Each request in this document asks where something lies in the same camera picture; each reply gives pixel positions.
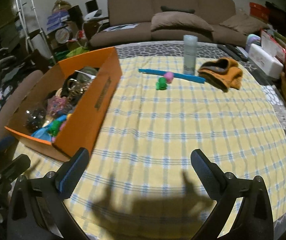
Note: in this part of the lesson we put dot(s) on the frosted spray bottle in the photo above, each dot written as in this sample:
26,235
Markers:
190,52

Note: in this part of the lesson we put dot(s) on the bag of colourful hair bands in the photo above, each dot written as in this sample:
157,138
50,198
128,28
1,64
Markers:
57,106

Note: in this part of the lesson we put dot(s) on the orange knit hat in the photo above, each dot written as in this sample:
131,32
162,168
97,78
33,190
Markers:
223,73

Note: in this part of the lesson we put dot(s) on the light blue thread spool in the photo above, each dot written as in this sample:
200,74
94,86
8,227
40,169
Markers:
42,134

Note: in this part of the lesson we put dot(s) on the blue plastic comb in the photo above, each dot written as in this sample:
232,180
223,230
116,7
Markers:
192,78

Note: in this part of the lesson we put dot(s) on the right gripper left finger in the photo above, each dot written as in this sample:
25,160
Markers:
37,209

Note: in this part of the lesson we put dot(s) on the green thread spool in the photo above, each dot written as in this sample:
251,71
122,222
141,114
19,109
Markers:
161,84

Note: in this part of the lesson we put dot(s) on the brown sofa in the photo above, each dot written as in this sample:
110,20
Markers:
213,21

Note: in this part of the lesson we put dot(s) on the black remote control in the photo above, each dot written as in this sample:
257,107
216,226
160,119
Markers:
232,52

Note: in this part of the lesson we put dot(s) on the white coat rack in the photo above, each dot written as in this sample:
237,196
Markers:
33,33

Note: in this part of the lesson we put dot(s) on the white tissue box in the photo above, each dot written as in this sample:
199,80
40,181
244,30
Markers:
271,66

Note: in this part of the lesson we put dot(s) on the purple round container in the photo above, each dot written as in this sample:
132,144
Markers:
252,39

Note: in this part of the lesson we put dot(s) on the orange cardboard box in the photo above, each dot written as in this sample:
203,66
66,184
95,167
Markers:
83,127

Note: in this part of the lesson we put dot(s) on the yellow plaid tablecloth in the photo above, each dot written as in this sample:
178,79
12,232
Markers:
140,182

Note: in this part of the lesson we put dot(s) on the black neck pillow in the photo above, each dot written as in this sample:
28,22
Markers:
166,9

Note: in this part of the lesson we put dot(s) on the pink thread spool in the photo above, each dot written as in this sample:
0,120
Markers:
168,77

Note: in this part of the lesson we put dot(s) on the brown sofa cushion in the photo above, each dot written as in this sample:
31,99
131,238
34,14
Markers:
176,20

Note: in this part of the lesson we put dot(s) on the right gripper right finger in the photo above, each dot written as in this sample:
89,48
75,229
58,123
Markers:
254,219

